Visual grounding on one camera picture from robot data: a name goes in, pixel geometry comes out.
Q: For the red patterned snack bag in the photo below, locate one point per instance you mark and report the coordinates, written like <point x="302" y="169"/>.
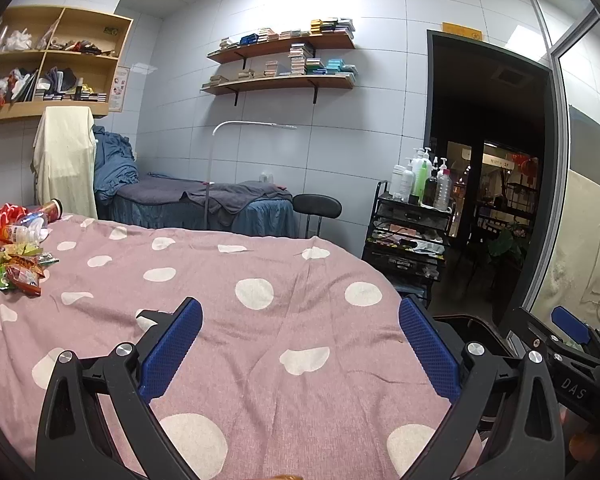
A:
<point x="2" y="217"/>

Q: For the group of pump bottles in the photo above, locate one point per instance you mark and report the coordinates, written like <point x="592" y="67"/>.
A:
<point x="421" y="180"/>

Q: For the aluminium framed glass partition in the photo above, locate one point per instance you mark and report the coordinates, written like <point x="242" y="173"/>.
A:
<point x="580" y="235"/>

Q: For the wooden cubby shelf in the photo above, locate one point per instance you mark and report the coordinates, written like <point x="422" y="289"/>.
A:
<point x="125" y="60"/>

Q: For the red and black clutter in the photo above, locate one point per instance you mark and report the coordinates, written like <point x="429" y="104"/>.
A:
<point x="80" y="46"/>

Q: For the clear plastic bottle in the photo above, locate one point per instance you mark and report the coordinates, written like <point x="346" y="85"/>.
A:
<point x="27" y="227"/>

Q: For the yellow door sign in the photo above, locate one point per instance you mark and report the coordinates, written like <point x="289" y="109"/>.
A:
<point x="461" y="31"/>

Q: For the red crisps can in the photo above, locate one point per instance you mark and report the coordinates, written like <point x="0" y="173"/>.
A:
<point x="51" y="210"/>

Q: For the grey paper sheet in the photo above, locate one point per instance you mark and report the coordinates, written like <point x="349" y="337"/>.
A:
<point x="587" y="145"/>

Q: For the black door frame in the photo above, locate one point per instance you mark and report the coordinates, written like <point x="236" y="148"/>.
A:
<point x="428" y="110"/>

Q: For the row of flat boxes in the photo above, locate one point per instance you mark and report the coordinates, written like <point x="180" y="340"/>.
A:
<point x="70" y="96"/>

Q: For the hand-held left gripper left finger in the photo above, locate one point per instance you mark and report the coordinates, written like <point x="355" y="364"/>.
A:
<point x="172" y="347"/>

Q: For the clear pump bottle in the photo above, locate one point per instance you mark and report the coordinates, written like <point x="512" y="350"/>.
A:
<point x="443" y="190"/>

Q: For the heap of blue bedding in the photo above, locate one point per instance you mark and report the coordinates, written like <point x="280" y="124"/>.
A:
<point x="115" y="165"/>

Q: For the wall shelves with boxes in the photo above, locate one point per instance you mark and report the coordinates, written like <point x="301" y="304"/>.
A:
<point x="300" y="57"/>

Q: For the green potted plant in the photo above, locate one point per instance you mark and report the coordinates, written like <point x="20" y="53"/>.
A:
<point x="505" y="247"/>

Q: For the clutter of small tools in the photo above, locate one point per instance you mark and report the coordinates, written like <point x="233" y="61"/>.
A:
<point x="410" y="242"/>

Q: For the white floor lamp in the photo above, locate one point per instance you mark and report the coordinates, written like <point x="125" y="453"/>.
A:
<point x="250" y="123"/>

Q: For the grey blanket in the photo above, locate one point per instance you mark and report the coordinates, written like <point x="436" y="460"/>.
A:
<point x="230" y="195"/>

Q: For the grey folded cloth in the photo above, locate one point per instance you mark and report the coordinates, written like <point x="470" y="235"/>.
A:
<point x="62" y="77"/>

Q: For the wall poster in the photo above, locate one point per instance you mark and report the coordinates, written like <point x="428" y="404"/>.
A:
<point x="121" y="87"/>

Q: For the heap of mixed cloths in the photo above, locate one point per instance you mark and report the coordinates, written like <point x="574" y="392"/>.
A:
<point x="5" y="85"/>

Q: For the white plastic bag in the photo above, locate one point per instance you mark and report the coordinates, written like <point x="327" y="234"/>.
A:
<point x="17" y="40"/>

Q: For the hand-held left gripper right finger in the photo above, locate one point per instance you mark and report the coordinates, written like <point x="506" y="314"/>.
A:
<point x="430" y="350"/>

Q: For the pile of snack packets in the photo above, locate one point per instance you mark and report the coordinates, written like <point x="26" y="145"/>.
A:
<point x="22" y="270"/>

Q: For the cream hanging cloth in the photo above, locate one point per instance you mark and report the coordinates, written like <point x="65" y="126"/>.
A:
<point x="65" y="160"/>

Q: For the black mesh trolley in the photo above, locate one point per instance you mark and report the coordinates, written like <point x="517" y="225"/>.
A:
<point x="410" y="215"/>

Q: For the dark glass bottle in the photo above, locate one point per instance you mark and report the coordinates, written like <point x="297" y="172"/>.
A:
<point x="430" y="191"/>

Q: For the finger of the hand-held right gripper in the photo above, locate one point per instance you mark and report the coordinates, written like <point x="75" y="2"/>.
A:
<point x="530" y="327"/>
<point x="570" y="322"/>

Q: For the blue skirted massage bed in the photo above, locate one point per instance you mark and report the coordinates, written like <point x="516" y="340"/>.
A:
<point x="265" y="220"/>

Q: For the black round stool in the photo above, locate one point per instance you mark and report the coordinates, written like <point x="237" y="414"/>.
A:
<point x="317" y="205"/>

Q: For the stacks of small boxes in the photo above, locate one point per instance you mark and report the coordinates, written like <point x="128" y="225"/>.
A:
<point x="330" y="26"/>

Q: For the red lantern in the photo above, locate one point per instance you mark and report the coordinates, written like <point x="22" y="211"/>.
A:
<point x="525" y="166"/>

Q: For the wooden wall shelf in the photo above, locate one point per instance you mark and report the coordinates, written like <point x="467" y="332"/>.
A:
<point x="290" y="46"/>
<point x="280" y="82"/>

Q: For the grey blue bag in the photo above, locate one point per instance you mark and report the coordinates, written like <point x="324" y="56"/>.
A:
<point x="412" y="291"/>

